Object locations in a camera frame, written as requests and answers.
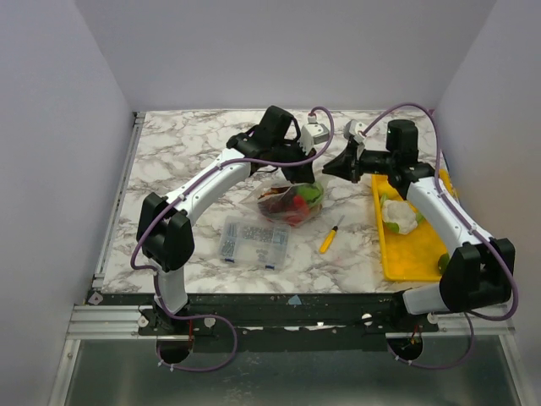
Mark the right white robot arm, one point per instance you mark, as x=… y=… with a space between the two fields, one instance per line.
x=479 y=271

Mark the white cauliflower toy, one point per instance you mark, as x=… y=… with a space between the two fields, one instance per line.
x=398 y=216

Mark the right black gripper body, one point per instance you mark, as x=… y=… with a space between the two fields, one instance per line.
x=352 y=159

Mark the yellow plastic tray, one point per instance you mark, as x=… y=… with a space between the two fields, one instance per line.
x=411 y=257

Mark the green yellow lemon toy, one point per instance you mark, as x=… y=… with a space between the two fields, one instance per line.
x=443 y=262

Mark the red bell pepper toy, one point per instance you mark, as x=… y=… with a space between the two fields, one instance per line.
x=290 y=218

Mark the clear zip top bag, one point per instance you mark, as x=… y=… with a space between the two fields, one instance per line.
x=250 y=202

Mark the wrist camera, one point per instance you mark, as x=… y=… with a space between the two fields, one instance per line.
x=315 y=133
x=355 y=130

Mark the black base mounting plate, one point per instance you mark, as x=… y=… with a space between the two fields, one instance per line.
x=218 y=323

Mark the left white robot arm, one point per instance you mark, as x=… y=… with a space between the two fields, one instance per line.
x=165 y=231

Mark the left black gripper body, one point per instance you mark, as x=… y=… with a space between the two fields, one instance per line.
x=293 y=153

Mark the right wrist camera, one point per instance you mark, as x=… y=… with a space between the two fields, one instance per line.
x=355 y=130

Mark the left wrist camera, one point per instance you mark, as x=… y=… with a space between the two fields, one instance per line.
x=315 y=133

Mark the yellow handle screwdriver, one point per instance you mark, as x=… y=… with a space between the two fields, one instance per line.
x=330 y=236

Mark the clear screw organizer box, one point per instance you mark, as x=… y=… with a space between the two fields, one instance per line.
x=253 y=242

